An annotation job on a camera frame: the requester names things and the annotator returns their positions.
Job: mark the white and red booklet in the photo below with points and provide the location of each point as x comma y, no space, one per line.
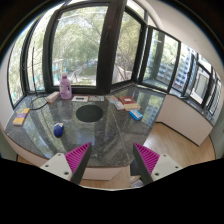
80,98

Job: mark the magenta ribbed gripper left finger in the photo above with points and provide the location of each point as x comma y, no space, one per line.
70,166

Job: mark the purple detergent bottle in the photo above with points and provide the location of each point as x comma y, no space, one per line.
65,87

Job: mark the orange rectangular box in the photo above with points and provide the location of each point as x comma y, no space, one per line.
52,97

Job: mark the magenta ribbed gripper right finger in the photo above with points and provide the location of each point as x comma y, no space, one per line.
153,166

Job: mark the round black mouse pad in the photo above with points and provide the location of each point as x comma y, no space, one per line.
89,113

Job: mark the green printed leaflet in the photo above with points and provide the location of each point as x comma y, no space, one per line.
96,98

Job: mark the yellow and purple box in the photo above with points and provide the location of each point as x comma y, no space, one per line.
20,118

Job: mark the light blue small book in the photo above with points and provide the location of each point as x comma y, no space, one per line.
118,105

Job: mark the dark window frame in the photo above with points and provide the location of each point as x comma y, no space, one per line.
102,45

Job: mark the blue and white box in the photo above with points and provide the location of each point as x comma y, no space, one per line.
135,114

